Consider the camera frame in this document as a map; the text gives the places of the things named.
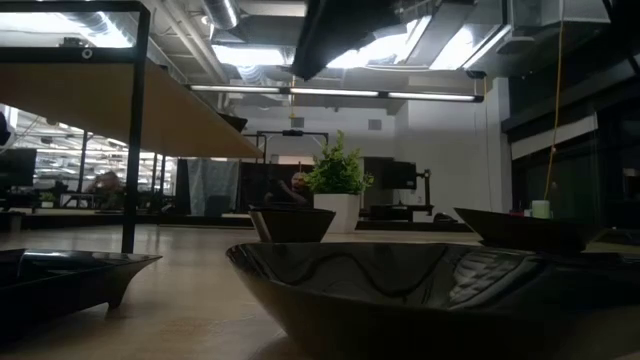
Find long ceiling light fixture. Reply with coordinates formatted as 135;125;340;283
187;83;485;104

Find pale green cup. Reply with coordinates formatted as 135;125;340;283
530;199;552;220

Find black background monitor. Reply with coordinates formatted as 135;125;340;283
0;147;38;190

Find green plant in white pot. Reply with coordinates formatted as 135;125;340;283
301;129;375;235

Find background wooden table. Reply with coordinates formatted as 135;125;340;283
0;207;126;232

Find wooden shelf with black frame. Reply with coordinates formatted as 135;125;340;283
0;0;265;255

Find black monitor on stand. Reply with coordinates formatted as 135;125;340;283
367;158;435;222

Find grey curtain panel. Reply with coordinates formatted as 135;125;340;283
185;158;241;216

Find yellow hanging cord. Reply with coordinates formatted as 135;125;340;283
542;19;565;201

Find black wavy mini plate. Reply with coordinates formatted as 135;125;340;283
453;206;604;255
225;241;640;360

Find black background rig frame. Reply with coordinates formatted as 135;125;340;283
243;128;330;164

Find person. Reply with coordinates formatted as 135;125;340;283
85;170;127;210
263;171;315;207

